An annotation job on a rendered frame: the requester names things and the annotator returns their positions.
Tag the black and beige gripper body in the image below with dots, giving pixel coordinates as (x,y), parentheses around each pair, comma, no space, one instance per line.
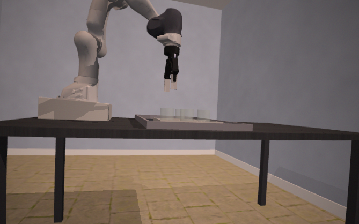
(168,50)

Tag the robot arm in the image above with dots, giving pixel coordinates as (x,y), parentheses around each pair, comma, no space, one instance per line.
(166,28)

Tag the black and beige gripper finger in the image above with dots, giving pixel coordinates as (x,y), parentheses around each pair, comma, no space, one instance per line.
(174,70)
(167,77)

